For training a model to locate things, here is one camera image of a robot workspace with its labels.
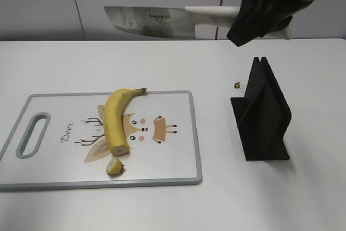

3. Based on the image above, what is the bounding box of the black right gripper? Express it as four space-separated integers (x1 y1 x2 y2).
227 0 292 47

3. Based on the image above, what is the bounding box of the white-handled kitchen knife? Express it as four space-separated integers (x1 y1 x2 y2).
104 5 292 39

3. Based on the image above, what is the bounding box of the yellow banana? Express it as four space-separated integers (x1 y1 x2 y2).
103 87 147 157

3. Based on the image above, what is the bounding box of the cut banana tip piece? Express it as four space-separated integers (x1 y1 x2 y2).
106 157 124 175

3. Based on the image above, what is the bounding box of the black knife stand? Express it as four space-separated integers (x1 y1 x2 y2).
230 57 291 161

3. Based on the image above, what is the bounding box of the white deer cutting board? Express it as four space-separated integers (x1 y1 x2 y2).
1 90 202 191

